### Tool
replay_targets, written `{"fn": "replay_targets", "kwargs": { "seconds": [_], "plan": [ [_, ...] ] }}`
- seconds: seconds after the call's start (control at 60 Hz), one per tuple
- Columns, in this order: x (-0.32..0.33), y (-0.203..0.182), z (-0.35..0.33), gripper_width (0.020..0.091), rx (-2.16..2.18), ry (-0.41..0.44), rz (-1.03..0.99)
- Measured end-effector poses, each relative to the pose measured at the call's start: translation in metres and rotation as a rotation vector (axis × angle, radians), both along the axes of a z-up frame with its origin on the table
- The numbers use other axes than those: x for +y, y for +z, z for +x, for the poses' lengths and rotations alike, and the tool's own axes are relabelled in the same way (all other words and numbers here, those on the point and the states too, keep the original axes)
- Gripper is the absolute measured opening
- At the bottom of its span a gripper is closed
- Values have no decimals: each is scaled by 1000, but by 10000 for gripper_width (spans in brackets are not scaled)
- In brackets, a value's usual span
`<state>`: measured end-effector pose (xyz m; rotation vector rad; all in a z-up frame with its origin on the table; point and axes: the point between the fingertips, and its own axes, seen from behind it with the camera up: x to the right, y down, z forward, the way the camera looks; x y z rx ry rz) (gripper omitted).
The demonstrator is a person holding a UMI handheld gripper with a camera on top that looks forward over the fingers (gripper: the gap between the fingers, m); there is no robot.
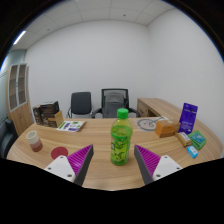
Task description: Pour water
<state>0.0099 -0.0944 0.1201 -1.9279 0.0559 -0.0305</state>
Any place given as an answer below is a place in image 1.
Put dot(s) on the flat round red coaster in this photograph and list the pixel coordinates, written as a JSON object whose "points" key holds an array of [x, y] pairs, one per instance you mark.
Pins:
{"points": [[58, 152]]}

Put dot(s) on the grey backpack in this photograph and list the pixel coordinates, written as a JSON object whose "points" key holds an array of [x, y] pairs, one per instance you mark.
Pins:
{"points": [[114, 104]]}

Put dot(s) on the green drink bottle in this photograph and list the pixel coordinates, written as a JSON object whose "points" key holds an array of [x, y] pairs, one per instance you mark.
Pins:
{"points": [[120, 140]]}

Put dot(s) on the orange cardboard box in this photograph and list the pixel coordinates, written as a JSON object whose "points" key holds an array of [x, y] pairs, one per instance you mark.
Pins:
{"points": [[166, 129]]}

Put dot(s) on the wooden shelf cabinet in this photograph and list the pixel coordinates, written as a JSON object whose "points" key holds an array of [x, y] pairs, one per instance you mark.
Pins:
{"points": [[20, 115]]}

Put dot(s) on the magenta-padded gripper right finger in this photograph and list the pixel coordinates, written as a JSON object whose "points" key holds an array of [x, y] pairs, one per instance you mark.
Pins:
{"points": [[163, 165]]}

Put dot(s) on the black padded office chair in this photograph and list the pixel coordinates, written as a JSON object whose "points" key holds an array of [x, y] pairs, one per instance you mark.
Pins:
{"points": [[81, 103]]}

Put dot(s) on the black sofa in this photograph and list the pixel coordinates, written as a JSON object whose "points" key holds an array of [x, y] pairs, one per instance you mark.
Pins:
{"points": [[7, 136]]}

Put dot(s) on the white and brown mug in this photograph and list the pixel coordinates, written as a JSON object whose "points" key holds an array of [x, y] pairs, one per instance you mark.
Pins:
{"points": [[34, 141]]}

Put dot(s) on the dark brown flat box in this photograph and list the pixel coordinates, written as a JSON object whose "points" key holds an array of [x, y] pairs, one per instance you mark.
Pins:
{"points": [[50, 107]]}

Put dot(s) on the small beige box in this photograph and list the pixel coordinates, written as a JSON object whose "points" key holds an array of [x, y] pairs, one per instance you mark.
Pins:
{"points": [[184, 139]]}

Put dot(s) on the black mesh office chair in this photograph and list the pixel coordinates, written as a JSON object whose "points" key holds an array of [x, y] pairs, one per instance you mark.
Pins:
{"points": [[128, 108]]}

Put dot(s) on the white leaflet with coloured prints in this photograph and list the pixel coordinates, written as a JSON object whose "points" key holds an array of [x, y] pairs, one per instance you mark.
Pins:
{"points": [[70, 126]]}

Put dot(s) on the small blue box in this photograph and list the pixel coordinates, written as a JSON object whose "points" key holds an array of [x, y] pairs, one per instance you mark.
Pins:
{"points": [[192, 152]]}

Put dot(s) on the ceiling light panel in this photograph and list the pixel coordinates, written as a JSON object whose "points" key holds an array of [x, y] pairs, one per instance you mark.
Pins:
{"points": [[19, 37]]}

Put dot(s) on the wooden side desk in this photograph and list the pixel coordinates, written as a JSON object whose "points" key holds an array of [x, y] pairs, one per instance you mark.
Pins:
{"points": [[158, 106]]}

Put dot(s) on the brown box with orange side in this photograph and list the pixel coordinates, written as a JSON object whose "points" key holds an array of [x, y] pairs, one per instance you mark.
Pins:
{"points": [[53, 120]]}

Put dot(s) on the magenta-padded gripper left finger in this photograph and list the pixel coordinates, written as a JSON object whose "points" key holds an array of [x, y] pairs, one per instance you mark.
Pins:
{"points": [[63, 166]]}

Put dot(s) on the purple standing pouch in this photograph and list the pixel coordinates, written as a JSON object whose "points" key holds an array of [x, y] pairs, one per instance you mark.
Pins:
{"points": [[188, 118]]}

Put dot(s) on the green box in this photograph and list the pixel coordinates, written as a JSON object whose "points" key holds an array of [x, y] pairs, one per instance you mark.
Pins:
{"points": [[198, 139]]}

